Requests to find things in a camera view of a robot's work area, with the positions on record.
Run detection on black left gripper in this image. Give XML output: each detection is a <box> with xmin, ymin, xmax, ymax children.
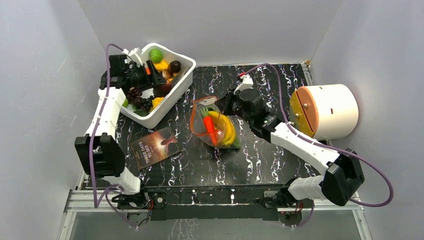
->
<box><xmin>126</xmin><ymin>61</ymin><xmax>168</xmax><ymax>93</ymax></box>

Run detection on yellow banana bunch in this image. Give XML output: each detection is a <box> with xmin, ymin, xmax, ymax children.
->
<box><xmin>208</xmin><ymin>111</ymin><xmax>236</xmax><ymax>147</ymax></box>

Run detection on green leafy vegetable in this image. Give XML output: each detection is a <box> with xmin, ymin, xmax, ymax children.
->
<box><xmin>200</xmin><ymin>107</ymin><xmax>239</xmax><ymax>149</ymax></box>

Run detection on clear zip top bag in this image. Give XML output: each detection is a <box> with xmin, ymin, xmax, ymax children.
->
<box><xmin>190</xmin><ymin>96</ymin><xmax>241</xmax><ymax>149</ymax></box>

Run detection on red carrot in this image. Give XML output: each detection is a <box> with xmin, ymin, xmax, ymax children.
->
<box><xmin>202</xmin><ymin>116</ymin><xmax>218</xmax><ymax>146</ymax></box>

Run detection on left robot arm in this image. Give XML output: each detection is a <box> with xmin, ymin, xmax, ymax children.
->
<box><xmin>74</xmin><ymin>54</ymin><xmax>167</xmax><ymax>208</ymax></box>

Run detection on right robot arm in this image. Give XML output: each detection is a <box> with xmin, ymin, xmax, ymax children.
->
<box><xmin>215</xmin><ymin>88</ymin><xmax>365</xmax><ymax>208</ymax></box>

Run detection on dark plum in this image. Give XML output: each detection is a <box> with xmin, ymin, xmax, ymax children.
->
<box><xmin>153</xmin><ymin>83</ymin><xmax>173</xmax><ymax>98</ymax></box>

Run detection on dark brown round fruit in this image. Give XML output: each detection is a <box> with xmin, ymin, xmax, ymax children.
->
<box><xmin>168</xmin><ymin>60</ymin><xmax>182</xmax><ymax>74</ymax></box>

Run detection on green round fruit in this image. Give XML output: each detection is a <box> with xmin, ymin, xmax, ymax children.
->
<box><xmin>149</xmin><ymin>48</ymin><xmax>163</xmax><ymax>64</ymax></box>

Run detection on dark grape bunch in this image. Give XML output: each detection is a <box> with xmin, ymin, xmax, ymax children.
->
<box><xmin>140</xmin><ymin>96</ymin><xmax>155</xmax><ymax>112</ymax></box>

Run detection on white plastic bin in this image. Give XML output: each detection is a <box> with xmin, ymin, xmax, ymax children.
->
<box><xmin>119</xmin><ymin>43</ymin><xmax>196</xmax><ymax>129</ymax></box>

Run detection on red grape bunch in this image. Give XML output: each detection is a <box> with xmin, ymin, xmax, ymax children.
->
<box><xmin>126</xmin><ymin>87</ymin><xmax>143</xmax><ymax>102</ymax></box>

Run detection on dark book with orange cover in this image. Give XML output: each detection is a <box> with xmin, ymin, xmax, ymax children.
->
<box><xmin>130</xmin><ymin>126</ymin><xmax>182</xmax><ymax>170</ymax></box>

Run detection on round cylinder with coloured lid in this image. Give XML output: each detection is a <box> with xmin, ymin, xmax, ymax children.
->
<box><xmin>289</xmin><ymin>84</ymin><xmax>359</xmax><ymax>141</ymax></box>

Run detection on black base bar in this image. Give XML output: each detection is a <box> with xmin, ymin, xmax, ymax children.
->
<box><xmin>146</xmin><ymin>184</ymin><xmax>288</xmax><ymax>221</ymax></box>

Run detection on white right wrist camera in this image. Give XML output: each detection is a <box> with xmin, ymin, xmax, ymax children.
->
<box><xmin>234</xmin><ymin>73</ymin><xmax>254</xmax><ymax>93</ymax></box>

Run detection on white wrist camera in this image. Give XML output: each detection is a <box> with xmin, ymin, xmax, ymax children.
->
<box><xmin>234</xmin><ymin>73</ymin><xmax>254</xmax><ymax>93</ymax></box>
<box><xmin>121</xmin><ymin>47</ymin><xmax>143</xmax><ymax>67</ymax></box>

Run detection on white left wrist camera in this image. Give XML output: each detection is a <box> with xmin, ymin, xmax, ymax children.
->
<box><xmin>121</xmin><ymin>47</ymin><xmax>143</xmax><ymax>67</ymax></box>

